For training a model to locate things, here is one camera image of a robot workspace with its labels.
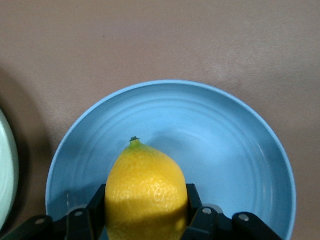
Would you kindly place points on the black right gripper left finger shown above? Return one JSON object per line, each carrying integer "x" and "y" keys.
{"x": 82, "y": 222}

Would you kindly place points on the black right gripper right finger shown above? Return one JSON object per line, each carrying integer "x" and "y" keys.
{"x": 205, "y": 225}

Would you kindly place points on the yellow lemon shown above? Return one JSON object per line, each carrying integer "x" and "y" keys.
{"x": 146, "y": 187}

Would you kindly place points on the blue plate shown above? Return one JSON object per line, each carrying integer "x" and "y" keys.
{"x": 212, "y": 140}

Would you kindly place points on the pale green plate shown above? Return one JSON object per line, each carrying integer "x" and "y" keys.
{"x": 6, "y": 170}

